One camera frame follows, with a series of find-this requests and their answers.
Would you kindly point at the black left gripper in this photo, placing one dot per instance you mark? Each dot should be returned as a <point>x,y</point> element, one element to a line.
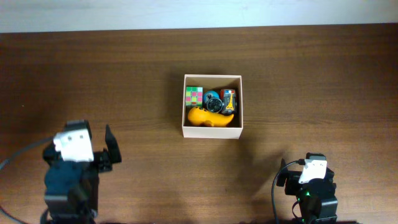
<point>111,142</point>

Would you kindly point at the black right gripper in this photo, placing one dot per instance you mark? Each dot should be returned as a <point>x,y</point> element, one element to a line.
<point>293,178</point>

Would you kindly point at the orange rubber dinosaur toy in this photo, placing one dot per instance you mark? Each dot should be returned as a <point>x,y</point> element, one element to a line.
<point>201,117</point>

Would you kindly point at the colourful puzzle cube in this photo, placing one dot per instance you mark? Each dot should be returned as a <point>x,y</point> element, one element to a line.
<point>193,96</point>

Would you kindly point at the red grey toy truck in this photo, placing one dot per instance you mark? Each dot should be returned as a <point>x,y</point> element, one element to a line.
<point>228,97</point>

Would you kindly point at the black round spinner toy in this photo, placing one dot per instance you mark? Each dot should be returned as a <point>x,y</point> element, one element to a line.
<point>214,105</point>

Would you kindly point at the blue round ball toy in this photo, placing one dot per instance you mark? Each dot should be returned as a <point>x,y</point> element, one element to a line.
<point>208,95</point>

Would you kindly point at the white cardboard box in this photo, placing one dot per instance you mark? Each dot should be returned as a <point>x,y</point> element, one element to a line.
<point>215,83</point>

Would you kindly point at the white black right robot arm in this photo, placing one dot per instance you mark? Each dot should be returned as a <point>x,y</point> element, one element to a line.
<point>313,210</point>

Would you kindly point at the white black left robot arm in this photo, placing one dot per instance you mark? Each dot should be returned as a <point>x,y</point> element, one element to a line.
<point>72,180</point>

